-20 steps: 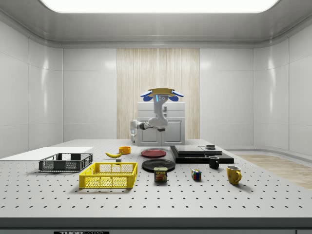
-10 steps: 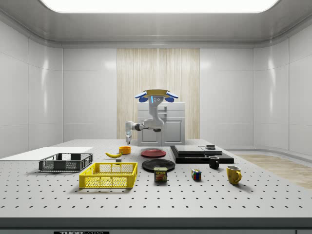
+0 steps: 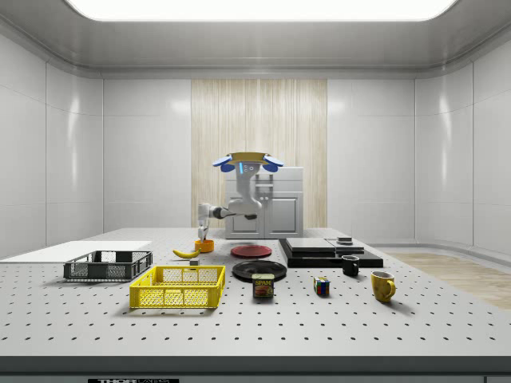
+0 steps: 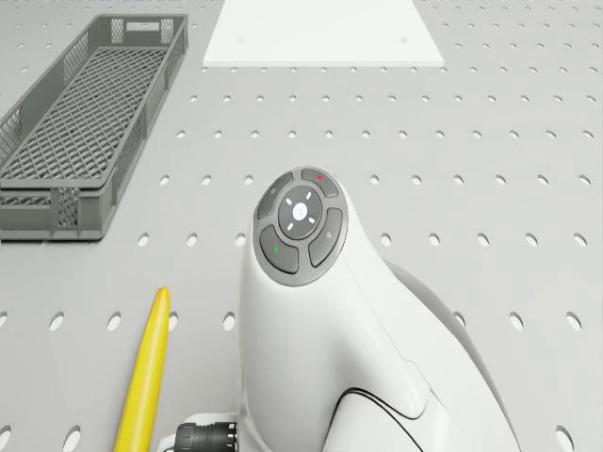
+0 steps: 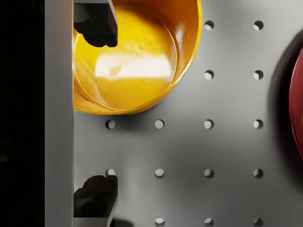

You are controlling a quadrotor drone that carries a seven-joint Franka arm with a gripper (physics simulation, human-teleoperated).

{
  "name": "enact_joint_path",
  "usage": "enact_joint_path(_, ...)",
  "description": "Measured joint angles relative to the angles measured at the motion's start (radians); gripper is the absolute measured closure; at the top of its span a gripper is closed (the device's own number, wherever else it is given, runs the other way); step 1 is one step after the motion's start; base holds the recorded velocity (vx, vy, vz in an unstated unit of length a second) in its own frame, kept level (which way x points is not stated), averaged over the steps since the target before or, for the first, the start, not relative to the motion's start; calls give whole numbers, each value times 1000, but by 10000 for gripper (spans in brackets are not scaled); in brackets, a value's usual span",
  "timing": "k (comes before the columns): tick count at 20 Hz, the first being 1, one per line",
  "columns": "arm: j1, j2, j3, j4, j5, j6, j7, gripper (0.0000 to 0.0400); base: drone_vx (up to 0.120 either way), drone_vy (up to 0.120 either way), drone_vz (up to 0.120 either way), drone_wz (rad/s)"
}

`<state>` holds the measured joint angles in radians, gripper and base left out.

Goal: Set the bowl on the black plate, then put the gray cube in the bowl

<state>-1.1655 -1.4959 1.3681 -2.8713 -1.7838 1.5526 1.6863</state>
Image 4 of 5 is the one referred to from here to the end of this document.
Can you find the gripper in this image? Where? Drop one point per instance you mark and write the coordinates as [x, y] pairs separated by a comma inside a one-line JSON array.
[[207, 435]]

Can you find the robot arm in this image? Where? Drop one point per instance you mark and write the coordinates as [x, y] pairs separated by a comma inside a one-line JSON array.
[[330, 339]]

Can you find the banana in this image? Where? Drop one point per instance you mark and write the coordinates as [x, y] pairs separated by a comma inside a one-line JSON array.
[[141, 376]]

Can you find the dark grey basket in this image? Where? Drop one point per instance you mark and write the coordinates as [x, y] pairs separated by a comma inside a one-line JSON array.
[[85, 141]]

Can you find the white board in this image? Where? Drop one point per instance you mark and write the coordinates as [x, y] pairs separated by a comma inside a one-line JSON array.
[[325, 33]]

